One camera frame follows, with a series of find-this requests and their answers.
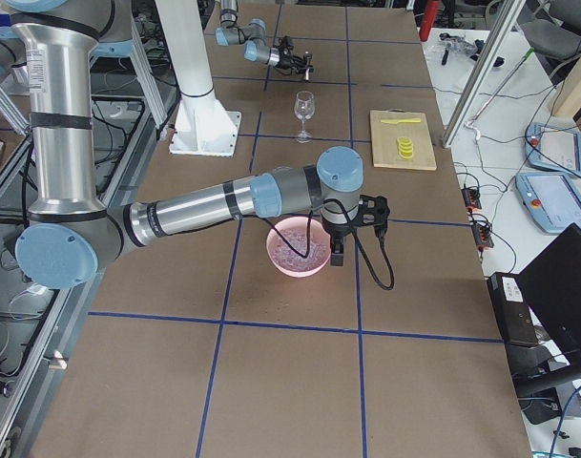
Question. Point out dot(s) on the clear ice cubes pile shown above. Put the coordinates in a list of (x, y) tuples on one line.
[(298, 251)]

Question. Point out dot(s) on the yellow plastic knife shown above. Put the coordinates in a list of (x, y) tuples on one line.
[(398, 121)]

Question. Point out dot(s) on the bamboo cutting board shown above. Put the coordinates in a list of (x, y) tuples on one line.
[(384, 144)]

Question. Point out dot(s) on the clear wine glass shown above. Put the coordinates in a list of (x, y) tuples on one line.
[(304, 108)]

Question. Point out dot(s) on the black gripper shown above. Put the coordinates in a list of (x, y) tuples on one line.
[(337, 230), (286, 59)]

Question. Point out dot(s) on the far teach pendant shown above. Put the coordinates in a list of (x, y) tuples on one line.
[(555, 149)]

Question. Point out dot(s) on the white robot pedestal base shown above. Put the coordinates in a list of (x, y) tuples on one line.
[(203, 127)]

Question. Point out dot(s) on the teach pendant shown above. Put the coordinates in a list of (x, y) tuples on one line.
[(555, 149), (551, 199)]

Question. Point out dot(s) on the steel double jigger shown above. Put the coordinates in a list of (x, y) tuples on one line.
[(308, 67)]

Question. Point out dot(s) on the pink bowl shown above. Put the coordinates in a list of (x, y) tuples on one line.
[(302, 223)]

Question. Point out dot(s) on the aluminium frame post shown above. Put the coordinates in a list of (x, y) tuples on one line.
[(497, 35)]

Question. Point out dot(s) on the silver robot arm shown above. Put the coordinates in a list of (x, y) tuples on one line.
[(252, 37), (72, 234)]

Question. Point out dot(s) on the near teach pendant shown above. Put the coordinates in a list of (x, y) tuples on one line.
[(551, 199)]

